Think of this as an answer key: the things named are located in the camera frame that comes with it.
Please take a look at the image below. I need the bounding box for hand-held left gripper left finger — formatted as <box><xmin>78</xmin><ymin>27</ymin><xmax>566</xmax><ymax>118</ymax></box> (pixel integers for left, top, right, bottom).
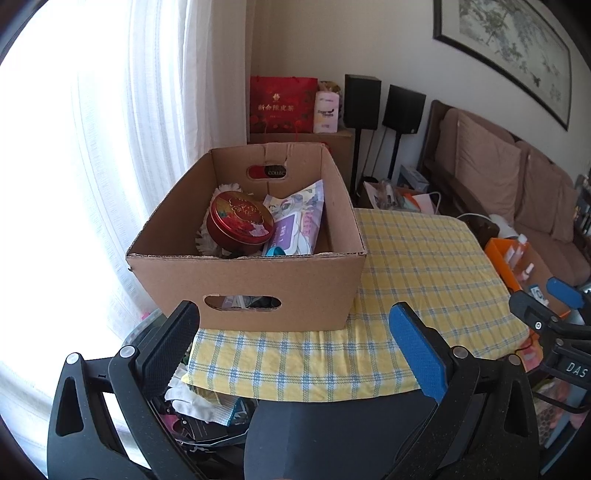
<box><xmin>47</xmin><ymin>300</ymin><xmax>201</xmax><ymax>480</ymax></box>

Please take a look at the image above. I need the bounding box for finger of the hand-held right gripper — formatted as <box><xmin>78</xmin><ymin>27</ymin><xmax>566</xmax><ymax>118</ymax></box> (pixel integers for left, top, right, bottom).
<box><xmin>509</xmin><ymin>292</ymin><xmax>591</xmax><ymax>342</ymax></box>
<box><xmin>546</xmin><ymin>277</ymin><xmax>583</xmax><ymax>309</ymax></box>

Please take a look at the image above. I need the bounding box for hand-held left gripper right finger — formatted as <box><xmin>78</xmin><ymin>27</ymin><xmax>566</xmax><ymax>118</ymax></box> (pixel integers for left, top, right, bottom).
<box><xmin>385</xmin><ymin>301</ymin><xmax>541</xmax><ymax>480</ymax></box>

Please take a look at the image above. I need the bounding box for white fluffy duster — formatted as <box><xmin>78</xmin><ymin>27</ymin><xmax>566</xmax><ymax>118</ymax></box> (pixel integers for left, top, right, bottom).
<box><xmin>194</xmin><ymin>184</ymin><xmax>250</xmax><ymax>256</ymax></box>

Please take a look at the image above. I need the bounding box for red round tin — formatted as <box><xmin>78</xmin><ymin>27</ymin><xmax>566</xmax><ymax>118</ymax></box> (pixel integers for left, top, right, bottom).
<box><xmin>205</xmin><ymin>193</ymin><xmax>275</xmax><ymax>254</ymax></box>

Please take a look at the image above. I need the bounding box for grey honeycomb patterned bag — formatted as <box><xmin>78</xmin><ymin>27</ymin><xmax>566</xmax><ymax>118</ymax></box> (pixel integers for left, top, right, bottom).
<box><xmin>538</xmin><ymin>411</ymin><xmax>571</xmax><ymax>448</ymax></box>

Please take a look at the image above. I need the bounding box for orange storage box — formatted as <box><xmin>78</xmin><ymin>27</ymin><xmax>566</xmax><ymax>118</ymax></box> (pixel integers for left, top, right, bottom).
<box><xmin>484</xmin><ymin>236</ymin><xmax>578</xmax><ymax>319</ymax></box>

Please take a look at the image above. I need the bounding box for white crumpled cloth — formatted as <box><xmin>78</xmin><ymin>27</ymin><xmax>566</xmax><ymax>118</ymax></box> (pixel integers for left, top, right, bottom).
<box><xmin>166</xmin><ymin>364</ymin><xmax>252</xmax><ymax>428</ymax></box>

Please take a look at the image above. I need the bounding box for yellow checked tablecloth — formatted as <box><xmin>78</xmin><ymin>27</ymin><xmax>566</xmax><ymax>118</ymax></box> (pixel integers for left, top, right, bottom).
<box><xmin>182</xmin><ymin>208</ymin><xmax>529</xmax><ymax>402</ymax></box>

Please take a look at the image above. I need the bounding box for brown sofa cushion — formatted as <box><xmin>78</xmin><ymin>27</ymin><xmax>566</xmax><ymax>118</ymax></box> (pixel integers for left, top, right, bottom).
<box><xmin>551</xmin><ymin>173</ymin><xmax>580</xmax><ymax>243</ymax></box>
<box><xmin>455</xmin><ymin>111</ymin><xmax>529</xmax><ymax>227</ymax></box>
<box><xmin>515</xmin><ymin>147</ymin><xmax>566</xmax><ymax>234</ymax></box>

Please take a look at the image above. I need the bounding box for white rounded object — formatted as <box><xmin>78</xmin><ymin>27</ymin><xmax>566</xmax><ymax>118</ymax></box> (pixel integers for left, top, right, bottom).
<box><xmin>488</xmin><ymin>213</ymin><xmax>517</xmax><ymax>240</ymax></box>

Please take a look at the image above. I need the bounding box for cluttered dark shelf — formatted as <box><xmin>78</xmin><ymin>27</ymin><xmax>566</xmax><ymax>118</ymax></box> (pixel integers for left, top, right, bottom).
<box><xmin>573</xmin><ymin>173</ymin><xmax>591</xmax><ymax>223</ymax></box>

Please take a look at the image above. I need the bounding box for small cardboard box of papers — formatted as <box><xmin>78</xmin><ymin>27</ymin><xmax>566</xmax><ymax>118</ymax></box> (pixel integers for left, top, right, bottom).
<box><xmin>362</xmin><ymin>180</ymin><xmax>444</xmax><ymax>215</ymax></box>

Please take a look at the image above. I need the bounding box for purple wet wipes pack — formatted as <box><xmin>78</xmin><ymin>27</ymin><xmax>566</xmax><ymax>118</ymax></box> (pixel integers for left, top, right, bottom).
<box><xmin>263</xmin><ymin>217</ymin><xmax>305</xmax><ymax>256</ymax></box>

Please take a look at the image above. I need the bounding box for light blue box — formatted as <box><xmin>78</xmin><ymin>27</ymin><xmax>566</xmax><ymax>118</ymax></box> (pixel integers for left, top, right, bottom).
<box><xmin>399</xmin><ymin>165</ymin><xmax>430</xmax><ymax>192</ymax></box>

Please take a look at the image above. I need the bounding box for brown sofa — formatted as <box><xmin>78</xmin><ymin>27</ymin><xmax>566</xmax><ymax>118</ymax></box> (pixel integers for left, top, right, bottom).
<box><xmin>418</xmin><ymin>99</ymin><xmax>591</xmax><ymax>287</ymax></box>

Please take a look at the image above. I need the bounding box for floral printed plastic pack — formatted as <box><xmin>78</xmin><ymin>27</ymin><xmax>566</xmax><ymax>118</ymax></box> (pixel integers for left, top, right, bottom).
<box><xmin>264</xmin><ymin>180</ymin><xmax>326</xmax><ymax>254</ymax></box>

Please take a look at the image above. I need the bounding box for red chocolate gift bag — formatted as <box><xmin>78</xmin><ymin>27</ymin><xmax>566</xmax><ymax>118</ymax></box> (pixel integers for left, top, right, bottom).
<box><xmin>248</xmin><ymin>164</ymin><xmax>288</xmax><ymax>180</ymax></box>

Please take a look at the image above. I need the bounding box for black speaker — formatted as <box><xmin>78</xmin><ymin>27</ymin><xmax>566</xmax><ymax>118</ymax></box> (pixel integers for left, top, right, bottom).
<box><xmin>344</xmin><ymin>74</ymin><xmax>382</xmax><ymax>131</ymax></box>
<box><xmin>382</xmin><ymin>84</ymin><xmax>427</xmax><ymax>136</ymax></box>

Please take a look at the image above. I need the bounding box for framed ink painting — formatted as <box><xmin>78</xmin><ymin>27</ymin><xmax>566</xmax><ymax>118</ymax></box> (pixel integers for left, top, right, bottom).
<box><xmin>433</xmin><ymin>0</ymin><xmax>573</xmax><ymax>132</ymax></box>

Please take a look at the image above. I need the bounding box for white sheer curtain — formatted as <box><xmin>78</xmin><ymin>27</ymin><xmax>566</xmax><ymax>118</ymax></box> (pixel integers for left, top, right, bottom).
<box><xmin>0</xmin><ymin>0</ymin><xmax>252</xmax><ymax>416</ymax></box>

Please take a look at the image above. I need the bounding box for dark red gift bag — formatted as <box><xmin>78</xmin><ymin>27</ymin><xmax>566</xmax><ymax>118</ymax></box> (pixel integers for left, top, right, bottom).
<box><xmin>250</xmin><ymin>75</ymin><xmax>319</xmax><ymax>134</ymax></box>

